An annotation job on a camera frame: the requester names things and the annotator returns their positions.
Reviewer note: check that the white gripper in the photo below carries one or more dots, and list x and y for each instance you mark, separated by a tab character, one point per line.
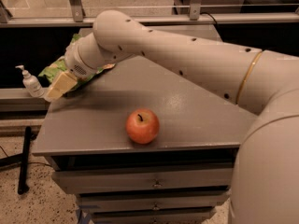
73	62

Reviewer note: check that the green rice chip bag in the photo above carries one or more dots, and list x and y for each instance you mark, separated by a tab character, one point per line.
48	74

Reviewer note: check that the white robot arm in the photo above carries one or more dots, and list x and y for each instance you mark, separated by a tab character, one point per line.
266	174

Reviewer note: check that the clear pump sanitizer bottle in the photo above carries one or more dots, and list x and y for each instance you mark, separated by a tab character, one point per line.
31	83

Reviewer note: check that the grey metal railing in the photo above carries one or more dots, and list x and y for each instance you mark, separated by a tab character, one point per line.
82	13

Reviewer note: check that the black stand leg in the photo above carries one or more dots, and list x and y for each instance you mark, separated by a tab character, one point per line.
21	159

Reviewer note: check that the red apple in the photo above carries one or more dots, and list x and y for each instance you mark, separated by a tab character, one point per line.
142	126

